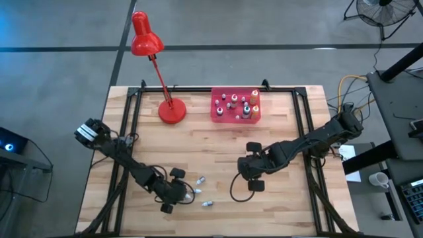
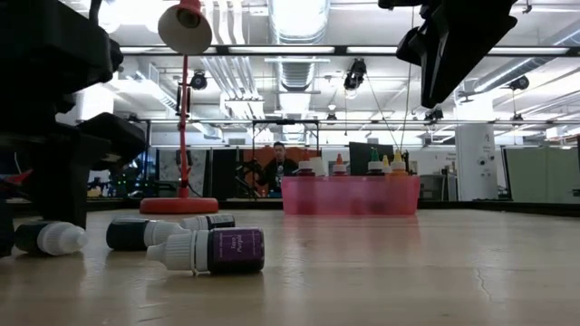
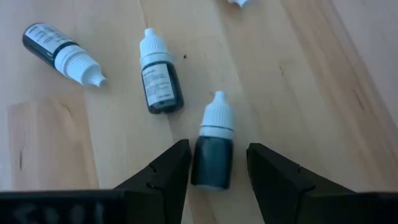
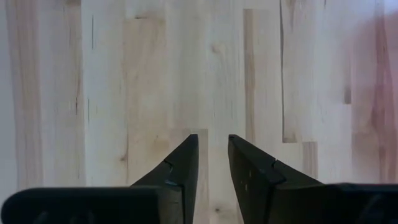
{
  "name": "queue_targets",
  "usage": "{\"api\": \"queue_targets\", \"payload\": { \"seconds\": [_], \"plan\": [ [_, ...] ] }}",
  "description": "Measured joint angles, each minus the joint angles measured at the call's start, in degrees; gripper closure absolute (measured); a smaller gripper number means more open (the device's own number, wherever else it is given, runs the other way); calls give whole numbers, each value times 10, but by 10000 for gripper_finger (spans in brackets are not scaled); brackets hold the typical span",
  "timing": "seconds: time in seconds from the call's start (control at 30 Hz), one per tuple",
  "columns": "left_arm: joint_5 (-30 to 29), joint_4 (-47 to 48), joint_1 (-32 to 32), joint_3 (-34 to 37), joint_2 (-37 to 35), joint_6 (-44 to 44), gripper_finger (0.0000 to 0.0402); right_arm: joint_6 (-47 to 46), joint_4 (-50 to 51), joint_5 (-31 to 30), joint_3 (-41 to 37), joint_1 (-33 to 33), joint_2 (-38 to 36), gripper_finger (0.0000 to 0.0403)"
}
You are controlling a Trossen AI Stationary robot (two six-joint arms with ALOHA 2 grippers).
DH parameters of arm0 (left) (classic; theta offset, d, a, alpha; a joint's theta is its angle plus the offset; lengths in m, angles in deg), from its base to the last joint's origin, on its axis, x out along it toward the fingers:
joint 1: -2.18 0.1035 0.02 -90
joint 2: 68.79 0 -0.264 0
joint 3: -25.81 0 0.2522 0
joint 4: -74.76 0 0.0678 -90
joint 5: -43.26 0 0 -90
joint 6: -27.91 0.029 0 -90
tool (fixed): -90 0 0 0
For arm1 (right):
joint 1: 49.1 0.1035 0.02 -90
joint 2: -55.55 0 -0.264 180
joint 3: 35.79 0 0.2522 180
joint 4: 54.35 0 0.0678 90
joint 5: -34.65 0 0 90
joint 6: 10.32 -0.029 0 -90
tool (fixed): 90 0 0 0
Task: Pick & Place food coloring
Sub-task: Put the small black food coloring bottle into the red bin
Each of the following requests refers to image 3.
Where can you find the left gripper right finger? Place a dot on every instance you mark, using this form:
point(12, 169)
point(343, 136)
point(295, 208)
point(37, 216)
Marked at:
point(273, 186)

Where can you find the small black coloring bottle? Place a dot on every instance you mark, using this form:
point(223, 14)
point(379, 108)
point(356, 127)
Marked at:
point(161, 84)
point(53, 43)

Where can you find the small brown coloring bottle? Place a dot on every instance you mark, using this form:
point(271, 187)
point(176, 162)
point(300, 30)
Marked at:
point(239, 2)

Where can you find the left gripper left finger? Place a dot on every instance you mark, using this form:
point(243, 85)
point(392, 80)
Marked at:
point(164, 186)

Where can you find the small dark green coloring bottle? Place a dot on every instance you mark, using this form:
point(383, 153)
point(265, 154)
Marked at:
point(213, 158)

